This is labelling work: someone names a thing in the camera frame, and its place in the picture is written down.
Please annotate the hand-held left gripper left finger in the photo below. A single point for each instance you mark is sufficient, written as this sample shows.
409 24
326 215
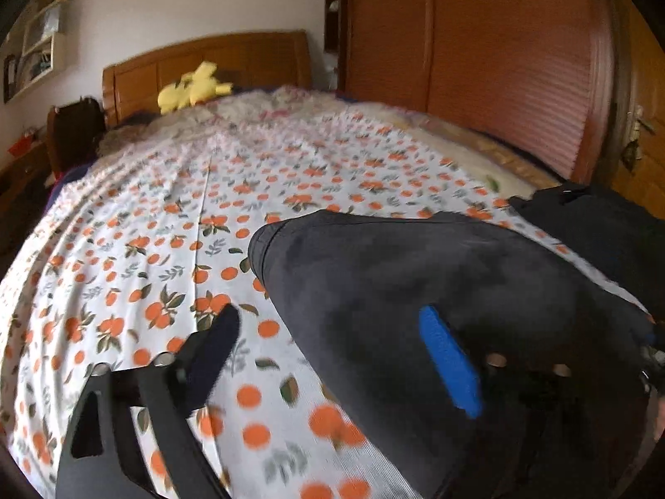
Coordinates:
213 348

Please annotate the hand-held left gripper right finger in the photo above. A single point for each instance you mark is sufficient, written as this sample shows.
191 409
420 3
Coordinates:
449 358

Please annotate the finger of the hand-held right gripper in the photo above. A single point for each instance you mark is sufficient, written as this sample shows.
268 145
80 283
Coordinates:
652 353

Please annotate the black jacket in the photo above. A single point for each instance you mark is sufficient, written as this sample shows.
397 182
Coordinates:
389 280

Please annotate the wooden bed with floral sheet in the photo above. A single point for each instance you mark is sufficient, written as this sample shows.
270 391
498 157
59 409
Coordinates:
156 228

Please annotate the folded black garment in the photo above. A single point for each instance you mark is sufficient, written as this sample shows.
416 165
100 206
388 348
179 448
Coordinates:
597 228

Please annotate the black backpack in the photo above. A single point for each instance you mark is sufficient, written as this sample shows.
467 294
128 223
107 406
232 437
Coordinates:
80 130

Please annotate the wooden desk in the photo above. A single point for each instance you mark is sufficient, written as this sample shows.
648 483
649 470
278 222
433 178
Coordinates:
21 176

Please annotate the floral quilt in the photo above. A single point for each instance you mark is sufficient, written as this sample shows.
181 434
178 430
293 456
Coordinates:
291 101

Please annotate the yellow plush toy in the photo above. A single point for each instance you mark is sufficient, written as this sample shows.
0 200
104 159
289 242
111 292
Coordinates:
189 88

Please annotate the wooden chair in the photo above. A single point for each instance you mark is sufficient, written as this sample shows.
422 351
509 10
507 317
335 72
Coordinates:
53 135

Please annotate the wooden headboard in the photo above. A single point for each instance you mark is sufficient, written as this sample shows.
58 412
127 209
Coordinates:
249 60

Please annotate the wooden door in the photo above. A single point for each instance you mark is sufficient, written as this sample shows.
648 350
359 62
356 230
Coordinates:
647 62

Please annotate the wooden slatted wardrobe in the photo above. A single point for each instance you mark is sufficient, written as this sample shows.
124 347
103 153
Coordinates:
493 62

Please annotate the white wall shelf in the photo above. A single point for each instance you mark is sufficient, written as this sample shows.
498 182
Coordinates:
39 47

